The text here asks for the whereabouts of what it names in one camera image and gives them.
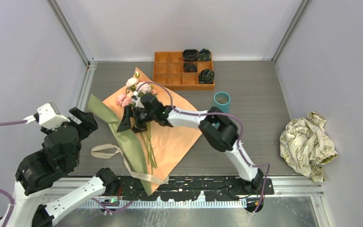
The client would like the green rolled sock front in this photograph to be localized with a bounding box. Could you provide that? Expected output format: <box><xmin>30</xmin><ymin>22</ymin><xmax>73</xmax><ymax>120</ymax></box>
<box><xmin>198</xmin><ymin>69</ymin><xmax>215</xmax><ymax>84</ymax></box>

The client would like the teal rolled sock back-right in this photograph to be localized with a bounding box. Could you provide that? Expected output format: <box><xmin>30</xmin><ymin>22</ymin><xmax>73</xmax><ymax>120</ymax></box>
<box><xmin>198</xmin><ymin>48</ymin><xmax>211</xmax><ymax>61</ymax></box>

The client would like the patterned cream cloth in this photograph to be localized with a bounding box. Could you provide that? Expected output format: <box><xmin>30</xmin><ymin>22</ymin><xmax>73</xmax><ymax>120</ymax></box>
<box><xmin>279</xmin><ymin>111</ymin><xmax>338</xmax><ymax>183</ymax></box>

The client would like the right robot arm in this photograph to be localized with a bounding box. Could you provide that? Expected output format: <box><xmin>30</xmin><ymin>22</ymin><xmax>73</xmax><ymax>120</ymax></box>
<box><xmin>117</xmin><ymin>94</ymin><xmax>264</xmax><ymax>194</ymax></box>

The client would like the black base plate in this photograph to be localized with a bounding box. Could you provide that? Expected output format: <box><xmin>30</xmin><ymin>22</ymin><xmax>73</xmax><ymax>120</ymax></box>
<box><xmin>103</xmin><ymin>176</ymin><xmax>261</xmax><ymax>201</ymax></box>

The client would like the dark rolled sock middle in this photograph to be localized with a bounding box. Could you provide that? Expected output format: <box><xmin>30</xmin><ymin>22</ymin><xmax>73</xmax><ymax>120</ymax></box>
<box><xmin>183</xmin><ymin>61</ymin><xmax>198</xmax><ymax>73</ymax></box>

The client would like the orange wooden divider tray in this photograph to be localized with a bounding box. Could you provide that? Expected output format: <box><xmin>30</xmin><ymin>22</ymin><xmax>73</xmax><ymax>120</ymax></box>
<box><xmin>153</xmin><ymin>51</ymin><xmax>216</xmax><ymax>91</ymax></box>

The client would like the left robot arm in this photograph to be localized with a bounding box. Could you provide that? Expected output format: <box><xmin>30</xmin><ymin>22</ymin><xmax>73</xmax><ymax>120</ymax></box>
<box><xmin>0</xmin><ymin>103</ymin><xmax>119</xmax><ymax>227</ymax></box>

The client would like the dark rolled sock back-left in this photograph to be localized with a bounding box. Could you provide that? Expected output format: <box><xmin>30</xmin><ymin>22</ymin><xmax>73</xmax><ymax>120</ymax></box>
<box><xmin>182</xmin><ymin>49</ymin><xmax>200</xmax><ymax>62</ymax></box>

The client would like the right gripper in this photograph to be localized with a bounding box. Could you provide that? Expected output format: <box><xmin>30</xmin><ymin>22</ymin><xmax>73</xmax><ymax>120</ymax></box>
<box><xmin>117</xmin><ymin>106</ymin><xmax>156</xmax><ymax>135</ymax></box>

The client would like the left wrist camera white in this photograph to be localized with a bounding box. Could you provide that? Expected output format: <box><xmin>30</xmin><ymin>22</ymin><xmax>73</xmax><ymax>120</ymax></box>
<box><xmin>24</xmin><ymin>102</ymin><xmax>70</xmax><ymax>130</ymax></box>

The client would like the pink flowers bunch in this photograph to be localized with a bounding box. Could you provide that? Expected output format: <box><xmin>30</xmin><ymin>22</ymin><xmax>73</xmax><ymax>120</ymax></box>
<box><xmin>116</xmin><ymin>71</ymin><xmax>157</xmax><ymax>170</ymax></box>

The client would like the green wrapping paper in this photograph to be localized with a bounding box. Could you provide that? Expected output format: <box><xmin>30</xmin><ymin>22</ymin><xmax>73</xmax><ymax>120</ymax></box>
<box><xmin>87</xmin><ymin>95</ymin><xmax>154</xmax><ymax>196</ymax></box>

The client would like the teal vase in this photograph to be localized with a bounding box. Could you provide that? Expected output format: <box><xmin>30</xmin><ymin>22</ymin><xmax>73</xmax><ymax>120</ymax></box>
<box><xmin>211</xmin><ymin>92</ymin><xmax>231</xmax><ymax>113</ymax></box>

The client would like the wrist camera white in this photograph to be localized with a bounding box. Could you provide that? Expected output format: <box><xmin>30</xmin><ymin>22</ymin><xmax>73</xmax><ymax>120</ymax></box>
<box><xmin>131</xmin><ymin>91</ymin><xmax>144</xmax><ymax>108</ymax></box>
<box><xmin>24</xmin><ymin>102</ymin><xmax>70</xmax><ymax>130</ymax></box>

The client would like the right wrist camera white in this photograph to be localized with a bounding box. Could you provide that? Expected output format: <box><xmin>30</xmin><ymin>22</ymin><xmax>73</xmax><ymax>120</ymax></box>
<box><xmin>131</xmin><ymin>91</ymin><xmax>144</xmax><ymax>108</ymax></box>

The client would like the cream ribbon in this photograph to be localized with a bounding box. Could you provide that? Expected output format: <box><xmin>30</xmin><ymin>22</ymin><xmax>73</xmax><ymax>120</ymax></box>
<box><xmin>91</xmin><ymin>144</ymin><xmax>169</xmax><ymax>185</ymax></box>

